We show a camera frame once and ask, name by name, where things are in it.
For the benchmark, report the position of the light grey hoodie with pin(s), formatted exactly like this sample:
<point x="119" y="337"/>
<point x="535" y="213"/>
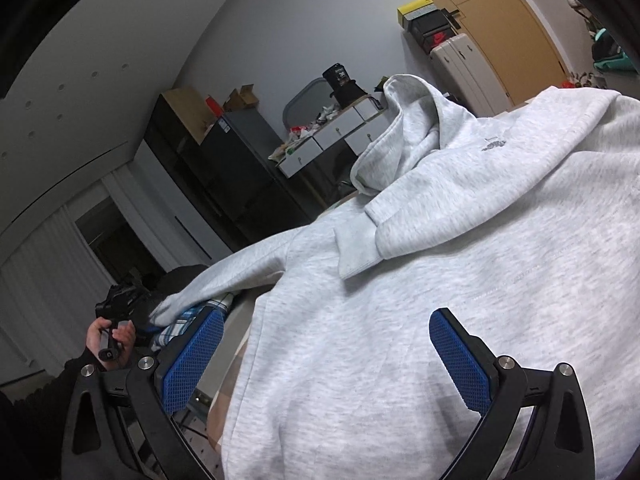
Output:
<point x="400" y="260"/>

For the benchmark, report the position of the yellow box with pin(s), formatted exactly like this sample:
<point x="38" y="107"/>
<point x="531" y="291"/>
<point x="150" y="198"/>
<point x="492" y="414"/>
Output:
<point x="412" y="9"/>

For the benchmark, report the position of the black shoe box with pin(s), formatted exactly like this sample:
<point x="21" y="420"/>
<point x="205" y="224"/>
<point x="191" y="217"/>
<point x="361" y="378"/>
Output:
<point x="432" y="30"/>

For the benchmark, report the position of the dark window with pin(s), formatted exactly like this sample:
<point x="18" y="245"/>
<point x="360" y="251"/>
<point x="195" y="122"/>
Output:
<point x="120" y="240"/>

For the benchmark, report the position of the person's left hand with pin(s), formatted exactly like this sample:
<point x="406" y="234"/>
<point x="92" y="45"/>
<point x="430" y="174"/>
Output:
<point x="94" y="336"/>

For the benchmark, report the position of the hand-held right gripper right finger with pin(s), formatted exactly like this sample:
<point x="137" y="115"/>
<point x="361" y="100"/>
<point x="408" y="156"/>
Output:
<point x="460" y="365"/>

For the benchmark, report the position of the tan board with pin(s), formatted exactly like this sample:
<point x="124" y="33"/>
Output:
<point x="187" y="110"/>

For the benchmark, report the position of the grey mini fridge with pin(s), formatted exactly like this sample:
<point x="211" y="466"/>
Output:
<point x="240" y="160"/>

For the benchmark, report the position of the small open cardboard box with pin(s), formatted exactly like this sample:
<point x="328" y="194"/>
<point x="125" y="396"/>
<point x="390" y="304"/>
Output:
<point x="242" y="99"/>

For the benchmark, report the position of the black labelled box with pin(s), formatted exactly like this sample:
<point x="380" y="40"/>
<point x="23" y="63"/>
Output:
<point x="342" y="85"/>

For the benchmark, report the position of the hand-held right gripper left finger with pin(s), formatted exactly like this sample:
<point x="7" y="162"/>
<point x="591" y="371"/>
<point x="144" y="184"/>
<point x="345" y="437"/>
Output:
<point x="192" y="360"/>

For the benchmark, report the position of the teal cloth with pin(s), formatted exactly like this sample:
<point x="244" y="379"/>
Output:
<point x="610" y="57"/>

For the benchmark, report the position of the white desk with drawers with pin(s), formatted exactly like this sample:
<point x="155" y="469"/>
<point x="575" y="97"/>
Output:
<point x="330" y="132"/>

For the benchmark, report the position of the grey framed mirror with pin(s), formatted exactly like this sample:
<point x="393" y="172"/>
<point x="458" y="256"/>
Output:
<point x="302" y="100"/>

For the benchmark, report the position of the wooden door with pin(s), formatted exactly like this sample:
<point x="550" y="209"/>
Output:
<point x="500" y="20"/>

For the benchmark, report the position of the green plant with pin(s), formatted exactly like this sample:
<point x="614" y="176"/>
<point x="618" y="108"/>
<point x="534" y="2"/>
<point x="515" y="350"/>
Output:
<point x="380" y="84"/>

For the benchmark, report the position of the tall black cabinet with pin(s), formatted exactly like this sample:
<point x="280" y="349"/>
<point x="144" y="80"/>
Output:
<point x="175" y="160"/>

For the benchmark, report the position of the blue plaid cloth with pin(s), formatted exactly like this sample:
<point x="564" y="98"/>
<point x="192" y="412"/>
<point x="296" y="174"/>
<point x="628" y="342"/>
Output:
<point x="180" y="325"/>

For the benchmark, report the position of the person's left forearm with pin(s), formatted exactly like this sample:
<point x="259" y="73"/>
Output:
<point x="75" y="366"/>

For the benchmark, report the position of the white upright suitcase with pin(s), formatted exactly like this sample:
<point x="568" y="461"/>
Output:
<point x="465" y="70"/>

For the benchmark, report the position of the white curtain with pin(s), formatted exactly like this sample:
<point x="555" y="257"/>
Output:
<point x="45" y="270"/>

